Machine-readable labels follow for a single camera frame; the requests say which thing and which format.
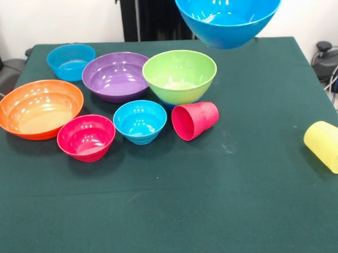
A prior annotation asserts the large blue bowl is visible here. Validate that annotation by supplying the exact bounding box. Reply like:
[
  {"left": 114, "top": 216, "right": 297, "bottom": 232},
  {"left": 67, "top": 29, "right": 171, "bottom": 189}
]
[{"left": 174, "top": 0, "right": 285, "bottom": 52}]

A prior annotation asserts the green bowl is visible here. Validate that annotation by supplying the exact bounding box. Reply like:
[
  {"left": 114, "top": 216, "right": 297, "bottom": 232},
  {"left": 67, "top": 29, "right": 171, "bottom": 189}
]
[{"left": 141, "top": 48, "right": 219, "bottom": 107}]

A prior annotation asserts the purple bowl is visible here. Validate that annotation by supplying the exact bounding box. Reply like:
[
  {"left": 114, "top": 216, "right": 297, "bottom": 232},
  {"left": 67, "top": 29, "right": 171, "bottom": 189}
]
[{"left": 80, "top": 50, "right": 153, "bottom": 105}]

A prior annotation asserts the pink cup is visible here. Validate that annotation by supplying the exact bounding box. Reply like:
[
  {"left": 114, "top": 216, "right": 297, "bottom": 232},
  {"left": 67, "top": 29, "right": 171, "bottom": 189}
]
[{"left": 170, "top": 101, "right": 221, "bottom": 143}]

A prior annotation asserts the small cyan bowl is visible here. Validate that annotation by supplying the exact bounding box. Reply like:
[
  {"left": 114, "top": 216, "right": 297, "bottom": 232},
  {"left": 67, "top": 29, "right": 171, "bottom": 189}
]
[{"left": 112, "top": 98, "right": 169, "bottom": 147}]

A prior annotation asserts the translucent blue bowl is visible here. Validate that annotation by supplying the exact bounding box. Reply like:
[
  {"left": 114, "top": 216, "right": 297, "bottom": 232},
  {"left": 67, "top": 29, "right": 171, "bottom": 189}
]
[{"left": 46, "top": 42, "right": 98, "bottom": 83}]

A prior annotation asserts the grey round floor base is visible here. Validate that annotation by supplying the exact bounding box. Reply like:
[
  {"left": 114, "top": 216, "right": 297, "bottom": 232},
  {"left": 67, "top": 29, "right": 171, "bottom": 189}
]
[
  {"left": 0, "top": 58, "right": 27, "bottom": 94},
  {"left": 310, "top": 41, "right": 338, "bottom": 85}
]

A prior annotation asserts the pink bowl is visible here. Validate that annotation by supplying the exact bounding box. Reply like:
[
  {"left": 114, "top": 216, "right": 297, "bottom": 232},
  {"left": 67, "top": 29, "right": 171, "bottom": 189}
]
[{"left": 56, "top": 113, "right": 118, "bottom": 165}]

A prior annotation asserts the orange bowl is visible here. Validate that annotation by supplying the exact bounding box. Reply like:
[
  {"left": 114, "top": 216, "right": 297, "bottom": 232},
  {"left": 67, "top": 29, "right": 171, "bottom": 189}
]
[{"left": 0, "top": 78, "right": 86, "bottom": 143}]

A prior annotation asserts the yellow cup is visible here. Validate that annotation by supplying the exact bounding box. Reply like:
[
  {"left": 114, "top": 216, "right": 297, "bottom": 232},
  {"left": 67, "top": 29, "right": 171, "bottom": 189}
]
[{"left": 302, "top": 119, "right": 338, "bottom": 176}]

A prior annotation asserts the dark green table cloth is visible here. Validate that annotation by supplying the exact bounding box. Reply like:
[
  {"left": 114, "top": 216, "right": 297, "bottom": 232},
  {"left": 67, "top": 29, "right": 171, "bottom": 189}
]
[{"left": 0, "top": 33, "right": 338, "bottom": 253}]

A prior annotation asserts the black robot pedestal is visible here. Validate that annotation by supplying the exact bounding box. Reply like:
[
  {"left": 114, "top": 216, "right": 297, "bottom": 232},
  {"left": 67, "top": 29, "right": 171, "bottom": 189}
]
[{"left": 115, "top": 0, "right": 201, "bottom": 43}]

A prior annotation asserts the tangle of floor cables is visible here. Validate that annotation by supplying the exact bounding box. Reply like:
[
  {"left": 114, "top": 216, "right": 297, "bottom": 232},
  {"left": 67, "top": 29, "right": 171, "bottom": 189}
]
[{"left": 321, "top": 58, "right": 338, "bottom": 112}]

